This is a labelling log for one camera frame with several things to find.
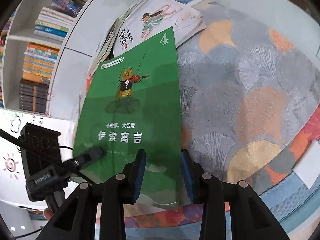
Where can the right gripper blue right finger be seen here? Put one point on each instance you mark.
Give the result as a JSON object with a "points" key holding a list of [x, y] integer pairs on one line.
{"points": [[188, 173]]}

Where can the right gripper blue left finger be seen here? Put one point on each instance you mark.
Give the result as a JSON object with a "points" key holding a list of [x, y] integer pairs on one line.
{"points": [[137, 174]]}

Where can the green cricket fable book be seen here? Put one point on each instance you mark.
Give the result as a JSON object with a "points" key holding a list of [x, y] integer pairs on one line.
{"points": [[133, 103]]}

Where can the person's left hand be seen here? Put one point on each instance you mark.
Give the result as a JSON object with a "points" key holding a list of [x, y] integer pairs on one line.
{"points": [[48, 214]]}

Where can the black hardcover book set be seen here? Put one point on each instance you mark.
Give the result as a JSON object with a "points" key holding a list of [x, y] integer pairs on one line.
{"points": [[32, 96]]}

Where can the patterned fan tablecloth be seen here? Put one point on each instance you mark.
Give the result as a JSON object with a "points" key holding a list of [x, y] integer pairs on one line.
{"points": [[248, 98]]}

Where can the orange yellow book row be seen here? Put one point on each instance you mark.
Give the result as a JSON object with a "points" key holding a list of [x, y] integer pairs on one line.
{"points": [[39, 62]]}

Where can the flying lady cover book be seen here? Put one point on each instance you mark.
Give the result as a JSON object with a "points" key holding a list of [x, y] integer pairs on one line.
{"points": [[153, 17]]}

